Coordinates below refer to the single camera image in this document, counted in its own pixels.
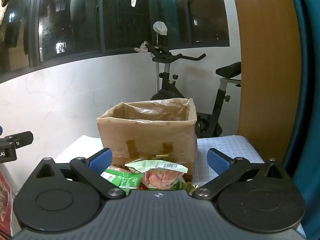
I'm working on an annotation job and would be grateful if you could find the wooden door panel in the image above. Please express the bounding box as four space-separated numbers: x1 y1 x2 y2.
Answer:
229 0 302 164

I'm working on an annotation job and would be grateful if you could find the green snack packet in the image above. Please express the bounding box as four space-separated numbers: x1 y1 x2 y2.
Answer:
100 167 143 191
124 160 188 191

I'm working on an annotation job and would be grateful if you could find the white plastic bag on pole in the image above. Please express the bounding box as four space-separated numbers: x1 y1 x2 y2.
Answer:
153 21 168 36

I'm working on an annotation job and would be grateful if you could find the crumpled white plastic bag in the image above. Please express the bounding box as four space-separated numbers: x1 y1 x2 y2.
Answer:
134 41 153 54

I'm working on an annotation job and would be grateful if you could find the black exercise bike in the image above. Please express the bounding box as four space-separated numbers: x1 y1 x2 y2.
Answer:
144 42 242 139

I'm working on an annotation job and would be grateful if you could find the white checkered cloth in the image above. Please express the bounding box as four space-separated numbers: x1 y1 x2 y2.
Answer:
54 134 307 239

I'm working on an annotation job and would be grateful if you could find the yellow snack packet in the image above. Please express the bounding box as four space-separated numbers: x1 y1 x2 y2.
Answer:
186 182 201 194

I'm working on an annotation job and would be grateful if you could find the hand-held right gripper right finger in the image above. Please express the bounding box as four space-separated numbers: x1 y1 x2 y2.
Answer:
192 148 294 201

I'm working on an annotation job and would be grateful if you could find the brown bread packet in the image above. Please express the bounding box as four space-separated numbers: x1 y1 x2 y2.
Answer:
110 164 131 173

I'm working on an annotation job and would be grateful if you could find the teal curtain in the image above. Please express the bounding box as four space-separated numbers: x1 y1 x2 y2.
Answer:
282 0 320 239

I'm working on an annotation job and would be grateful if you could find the dark framed window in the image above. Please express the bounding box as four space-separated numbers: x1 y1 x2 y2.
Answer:
0 0 230 77

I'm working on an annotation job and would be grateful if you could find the red carton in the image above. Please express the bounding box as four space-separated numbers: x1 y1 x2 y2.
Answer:
0 171 13 237

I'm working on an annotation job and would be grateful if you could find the cardboard box with plastic liner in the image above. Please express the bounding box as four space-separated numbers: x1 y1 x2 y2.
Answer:
97 98 198 182

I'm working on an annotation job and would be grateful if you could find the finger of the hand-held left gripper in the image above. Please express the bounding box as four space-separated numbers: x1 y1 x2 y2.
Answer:
0 131 34 147

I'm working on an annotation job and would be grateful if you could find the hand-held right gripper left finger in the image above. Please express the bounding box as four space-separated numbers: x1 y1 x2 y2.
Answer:
29 148 126 201

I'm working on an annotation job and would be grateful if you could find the thin metal pole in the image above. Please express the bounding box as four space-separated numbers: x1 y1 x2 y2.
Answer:
155 35 160 94

